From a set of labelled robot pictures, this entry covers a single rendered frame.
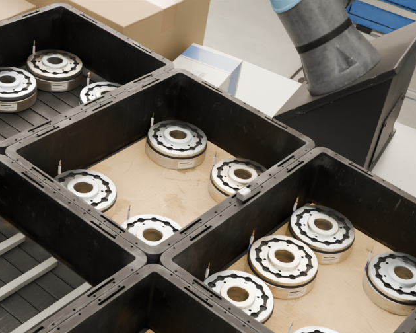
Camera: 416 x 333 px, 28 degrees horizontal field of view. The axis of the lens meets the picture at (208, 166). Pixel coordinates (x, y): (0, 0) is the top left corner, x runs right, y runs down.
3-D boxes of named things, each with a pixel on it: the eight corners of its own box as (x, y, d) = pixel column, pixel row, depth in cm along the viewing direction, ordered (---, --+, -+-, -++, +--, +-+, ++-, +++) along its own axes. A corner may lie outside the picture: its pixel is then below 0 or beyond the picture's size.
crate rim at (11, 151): (177, 77, 147) (179, 65, 146) (316, 155, 134) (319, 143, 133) (-1, 163, 120) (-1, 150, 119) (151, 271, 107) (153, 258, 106)
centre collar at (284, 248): (276, 242, 122) (277, 239, 122) (306, 257, 121) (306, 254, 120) (261, 259, 119) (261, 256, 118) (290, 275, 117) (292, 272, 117)
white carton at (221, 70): (187, 77, 188) (193, 42, 183) (236, 94, 185) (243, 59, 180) (147, 117, 173) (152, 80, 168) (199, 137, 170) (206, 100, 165)
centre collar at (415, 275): (393, 258, 124) (394, 256, 123) (423, 273, 122) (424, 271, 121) (381, 276, 120) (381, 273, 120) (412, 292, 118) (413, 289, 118)
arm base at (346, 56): (334, 69, 170) (312, 26, 168) (394, 47, 159) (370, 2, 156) (296, 104, 160) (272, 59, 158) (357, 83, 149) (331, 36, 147)
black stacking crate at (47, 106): (59, 55, 166) (61, 3, 159) (169, 121, 153) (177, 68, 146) (-118, 125, 139) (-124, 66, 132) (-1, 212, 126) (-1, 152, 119)
